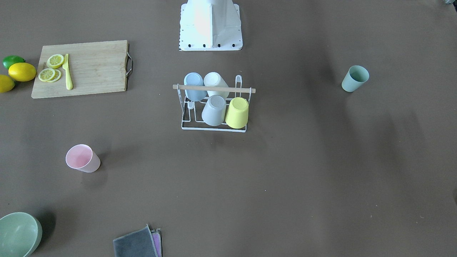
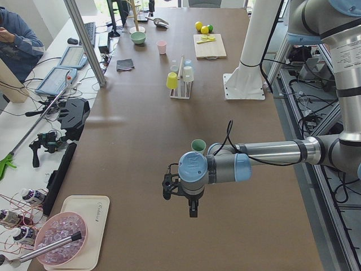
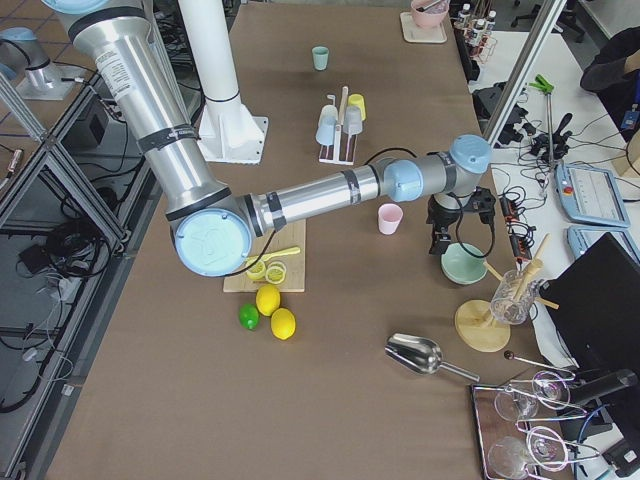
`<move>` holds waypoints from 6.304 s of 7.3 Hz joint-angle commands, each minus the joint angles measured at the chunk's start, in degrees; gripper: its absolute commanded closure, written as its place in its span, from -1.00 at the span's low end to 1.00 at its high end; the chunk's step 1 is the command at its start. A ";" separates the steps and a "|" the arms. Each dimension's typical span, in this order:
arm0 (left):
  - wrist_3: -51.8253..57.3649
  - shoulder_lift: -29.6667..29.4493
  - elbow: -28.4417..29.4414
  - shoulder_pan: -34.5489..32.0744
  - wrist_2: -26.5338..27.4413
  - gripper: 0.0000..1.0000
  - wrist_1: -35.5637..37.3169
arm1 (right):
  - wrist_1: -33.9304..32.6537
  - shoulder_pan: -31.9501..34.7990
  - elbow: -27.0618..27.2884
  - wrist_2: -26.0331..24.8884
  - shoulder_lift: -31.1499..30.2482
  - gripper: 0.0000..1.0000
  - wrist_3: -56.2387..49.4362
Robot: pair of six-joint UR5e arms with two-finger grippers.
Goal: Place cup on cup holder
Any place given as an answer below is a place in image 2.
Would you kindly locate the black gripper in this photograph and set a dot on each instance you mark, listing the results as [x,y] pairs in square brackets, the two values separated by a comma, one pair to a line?
[192,197]

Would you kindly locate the green cup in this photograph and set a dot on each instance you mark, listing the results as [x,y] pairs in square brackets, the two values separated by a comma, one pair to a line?
[198,145]

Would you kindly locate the pink cup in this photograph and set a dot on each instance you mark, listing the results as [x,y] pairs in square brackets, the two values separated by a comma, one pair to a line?
[161,46]

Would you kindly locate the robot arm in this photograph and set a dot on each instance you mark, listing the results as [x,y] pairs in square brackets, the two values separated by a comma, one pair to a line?
[334,23]

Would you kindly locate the yellow cup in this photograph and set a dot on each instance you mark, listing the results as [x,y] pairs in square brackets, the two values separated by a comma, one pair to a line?
[172,80]

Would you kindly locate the cream white cup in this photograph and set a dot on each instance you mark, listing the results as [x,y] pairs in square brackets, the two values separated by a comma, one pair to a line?
[188,74]

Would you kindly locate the grey white cup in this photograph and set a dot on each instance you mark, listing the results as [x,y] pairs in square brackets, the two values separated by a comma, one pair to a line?
[174,68]

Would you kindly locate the pink bowl with cubes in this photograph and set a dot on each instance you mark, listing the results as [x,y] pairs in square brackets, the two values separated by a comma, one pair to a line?
[57,228]

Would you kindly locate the grey folded cloth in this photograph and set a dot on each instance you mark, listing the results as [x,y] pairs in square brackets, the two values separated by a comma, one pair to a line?
[124,65]

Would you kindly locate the wooden cutting board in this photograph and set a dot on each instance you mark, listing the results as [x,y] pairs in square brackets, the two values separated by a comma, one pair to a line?
[210,50]

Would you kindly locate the yellow lemon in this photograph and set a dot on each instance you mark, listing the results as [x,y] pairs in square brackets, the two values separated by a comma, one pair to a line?
[204,29]
[198,25]

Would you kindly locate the mint green bowl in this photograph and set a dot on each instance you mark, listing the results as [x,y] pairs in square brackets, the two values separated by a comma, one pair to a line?
[138,38]

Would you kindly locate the blue teach pendant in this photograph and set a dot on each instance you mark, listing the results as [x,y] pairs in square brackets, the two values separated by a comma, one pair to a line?
[73,57]
[56,80]

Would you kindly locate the round wooden stand base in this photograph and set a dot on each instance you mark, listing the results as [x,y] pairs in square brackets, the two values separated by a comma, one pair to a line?
[137,29]

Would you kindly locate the steel scoop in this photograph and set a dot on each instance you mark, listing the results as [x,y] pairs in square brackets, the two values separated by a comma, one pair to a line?
[158,22]

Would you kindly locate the black keyboard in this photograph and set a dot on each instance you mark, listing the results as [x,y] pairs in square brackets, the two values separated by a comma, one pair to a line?
[90,29]

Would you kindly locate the seated person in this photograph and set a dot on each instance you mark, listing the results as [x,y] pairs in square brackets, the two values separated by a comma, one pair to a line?
[21,49]

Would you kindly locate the white wire cup holder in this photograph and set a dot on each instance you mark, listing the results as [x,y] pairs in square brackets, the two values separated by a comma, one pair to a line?
[183,91]

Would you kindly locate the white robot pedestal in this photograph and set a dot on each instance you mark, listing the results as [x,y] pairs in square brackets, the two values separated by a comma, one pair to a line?
[245,82]

